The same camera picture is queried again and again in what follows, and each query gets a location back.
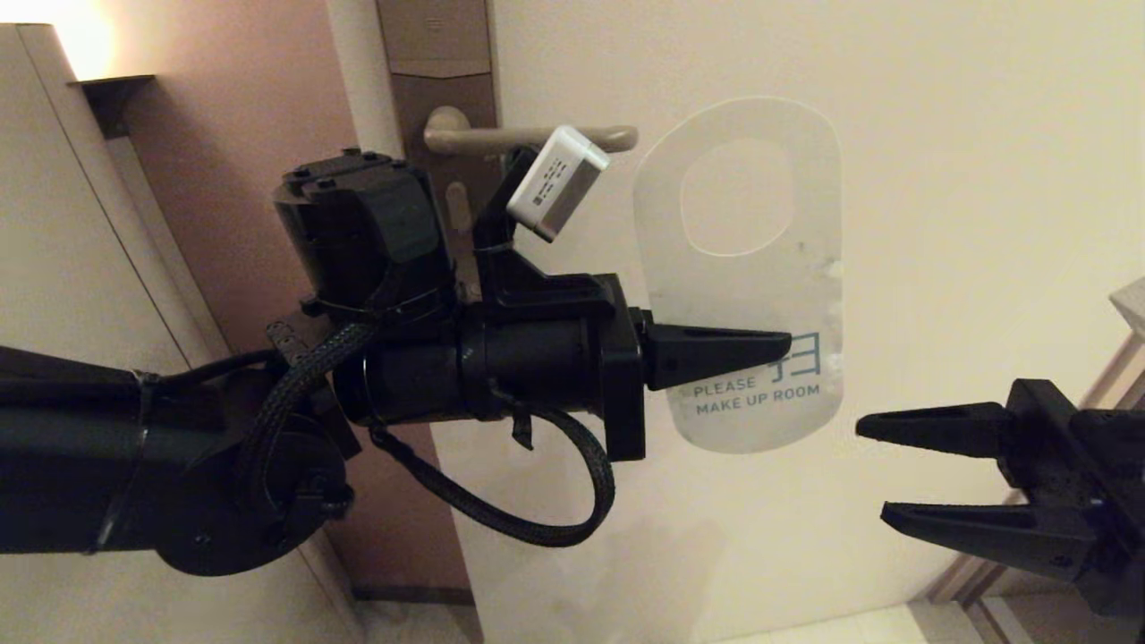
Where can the brown wooden door frame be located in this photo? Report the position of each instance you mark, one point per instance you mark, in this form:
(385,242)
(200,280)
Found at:
(962,586)

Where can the white and blue door hanger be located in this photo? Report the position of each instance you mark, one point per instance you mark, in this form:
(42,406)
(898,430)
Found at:
(805,295)

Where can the beige keyhole cover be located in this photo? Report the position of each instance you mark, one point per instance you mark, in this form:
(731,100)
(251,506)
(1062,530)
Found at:
(460,204)

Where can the brown door jamb panel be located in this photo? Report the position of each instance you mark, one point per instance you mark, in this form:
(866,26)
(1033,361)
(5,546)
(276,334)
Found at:
(259,116)

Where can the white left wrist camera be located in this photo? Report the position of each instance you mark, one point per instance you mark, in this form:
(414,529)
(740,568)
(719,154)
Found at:
(559,183)

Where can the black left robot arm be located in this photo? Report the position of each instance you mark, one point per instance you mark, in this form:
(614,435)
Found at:
(72,447)

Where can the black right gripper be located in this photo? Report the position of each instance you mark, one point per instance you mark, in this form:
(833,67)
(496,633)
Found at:
(1109,474)

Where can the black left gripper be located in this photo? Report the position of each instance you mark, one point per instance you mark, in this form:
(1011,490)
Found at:
(555,358)

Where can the brown metal lock plate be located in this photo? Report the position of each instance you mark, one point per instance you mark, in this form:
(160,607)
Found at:
(438,45)

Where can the white door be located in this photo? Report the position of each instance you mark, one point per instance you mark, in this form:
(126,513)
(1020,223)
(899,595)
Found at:
(805,555)

